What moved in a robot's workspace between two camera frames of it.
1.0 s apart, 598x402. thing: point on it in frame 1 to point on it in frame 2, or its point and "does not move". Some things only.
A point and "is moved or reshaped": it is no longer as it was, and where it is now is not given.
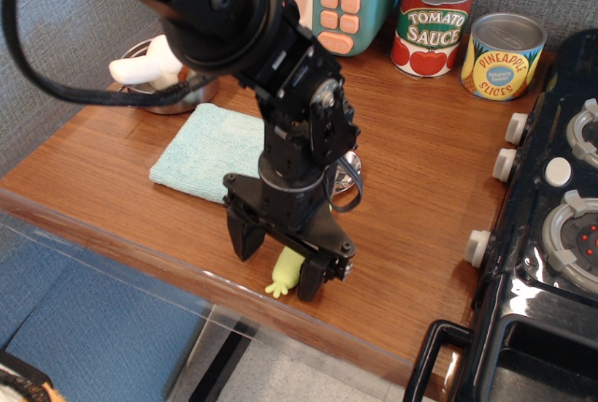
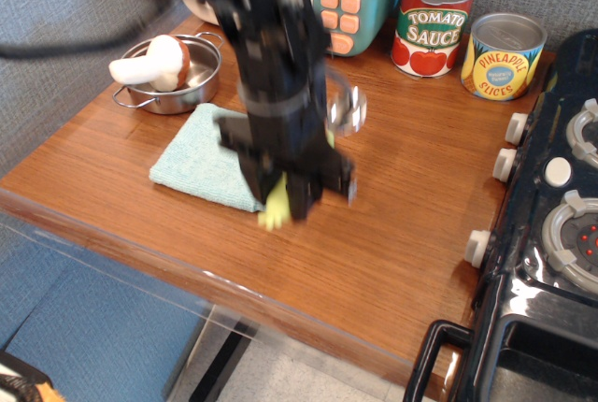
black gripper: x=301 y=221 to x=296 y=141
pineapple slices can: x=503 y=56 does not move
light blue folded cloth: x=214 y=142 does not move
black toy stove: x=534 y=332 does not move
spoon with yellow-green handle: x=291 y=262 is moved or reshaped
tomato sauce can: x=432 y=22 does not move
